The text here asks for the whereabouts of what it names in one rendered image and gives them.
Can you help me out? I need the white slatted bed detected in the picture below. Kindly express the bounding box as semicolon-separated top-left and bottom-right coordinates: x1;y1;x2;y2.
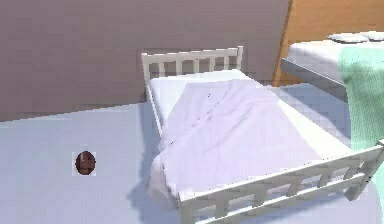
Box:
140;45;384;224

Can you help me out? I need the mint green blanket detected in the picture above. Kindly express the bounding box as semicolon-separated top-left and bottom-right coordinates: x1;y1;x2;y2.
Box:
337;46;384;204

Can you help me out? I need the white pillow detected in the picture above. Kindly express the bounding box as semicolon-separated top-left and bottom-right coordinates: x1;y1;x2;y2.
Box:
360;30;384;42
327;32;370;44

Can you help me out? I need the grey framed bed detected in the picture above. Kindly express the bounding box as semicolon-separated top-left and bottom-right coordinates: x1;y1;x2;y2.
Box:
280;31;384;103

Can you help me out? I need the brown oval ball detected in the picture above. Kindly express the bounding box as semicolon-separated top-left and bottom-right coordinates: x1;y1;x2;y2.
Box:
75;150;97;176

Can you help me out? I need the pale lilac bed sheet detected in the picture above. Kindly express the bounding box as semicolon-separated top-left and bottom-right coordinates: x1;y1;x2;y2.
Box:
146;78;325;209

